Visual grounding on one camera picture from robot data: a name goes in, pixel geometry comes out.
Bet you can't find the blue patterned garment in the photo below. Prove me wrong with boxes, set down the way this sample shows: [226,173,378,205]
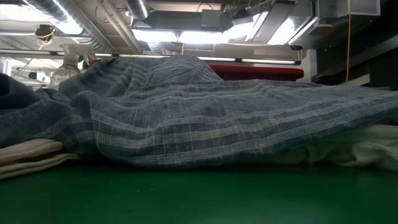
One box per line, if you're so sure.
[0,54,398,169]

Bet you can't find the white button shirt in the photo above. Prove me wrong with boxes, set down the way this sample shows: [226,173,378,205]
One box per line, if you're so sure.
[245,141,398,172]

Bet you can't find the red plastic laundry bin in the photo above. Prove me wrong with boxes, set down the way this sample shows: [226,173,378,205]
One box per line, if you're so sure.
[90,58,305,82]

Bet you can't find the grey ceiling air unit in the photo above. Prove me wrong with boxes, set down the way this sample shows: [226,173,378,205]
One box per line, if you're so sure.
[200,9,233,32]

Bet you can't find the clear spray bottle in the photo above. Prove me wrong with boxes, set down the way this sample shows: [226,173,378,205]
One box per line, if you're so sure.
[49,43,98,90]

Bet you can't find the round black yellow fixture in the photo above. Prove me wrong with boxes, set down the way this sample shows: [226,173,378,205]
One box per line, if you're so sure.
[34,24,57,40]

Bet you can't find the cream folded cloth pile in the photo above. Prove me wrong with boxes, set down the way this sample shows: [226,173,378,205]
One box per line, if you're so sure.
[0,138,81,180]

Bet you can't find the silver ventilation duct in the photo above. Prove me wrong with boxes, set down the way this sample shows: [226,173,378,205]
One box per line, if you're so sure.
[126,0,150,20]

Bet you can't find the yellow hanging cable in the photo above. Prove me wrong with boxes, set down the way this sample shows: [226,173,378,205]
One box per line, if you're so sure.
[345,0,353,83]

